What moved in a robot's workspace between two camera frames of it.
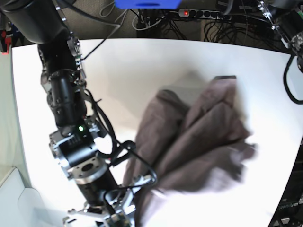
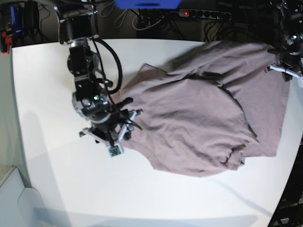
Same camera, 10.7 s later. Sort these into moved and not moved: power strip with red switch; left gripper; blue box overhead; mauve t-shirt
Moved: mauve t-shirt; left gripper
Not moved: power strip with red switch; blue box overhead
